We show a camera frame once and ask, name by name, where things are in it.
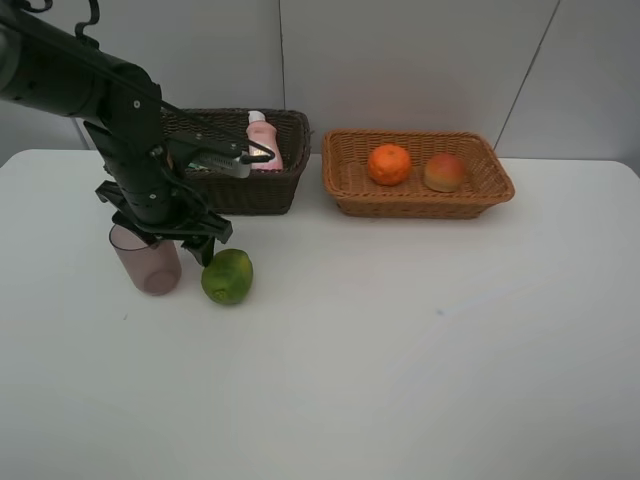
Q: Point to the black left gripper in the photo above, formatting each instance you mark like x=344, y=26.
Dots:
x=151, y=197

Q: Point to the translucent purple plastic cup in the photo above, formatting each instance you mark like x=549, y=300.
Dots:
x=154, y=270

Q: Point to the pink lotion bottle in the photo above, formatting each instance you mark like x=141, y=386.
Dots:
x=263, y=133

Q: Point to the orange mandarin fruit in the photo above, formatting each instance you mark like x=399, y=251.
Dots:
x=389, y=165

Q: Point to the red yellow peach fruit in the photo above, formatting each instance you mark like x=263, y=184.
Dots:
x=444, y=173

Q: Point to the black pump soap bottle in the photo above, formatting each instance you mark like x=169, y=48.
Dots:
x=197, y=170

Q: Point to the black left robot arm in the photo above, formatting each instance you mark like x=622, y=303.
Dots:
x=46, y=69

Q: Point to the green lime fruit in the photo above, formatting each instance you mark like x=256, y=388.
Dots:
x=228, y=278

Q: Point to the dark brown wicker basket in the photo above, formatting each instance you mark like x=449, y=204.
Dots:
x=263, y=192

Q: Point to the orange wicker basket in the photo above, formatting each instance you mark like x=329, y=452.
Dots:
x=345, y=154

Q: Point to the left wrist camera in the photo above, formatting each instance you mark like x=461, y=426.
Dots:
x=220, y=157

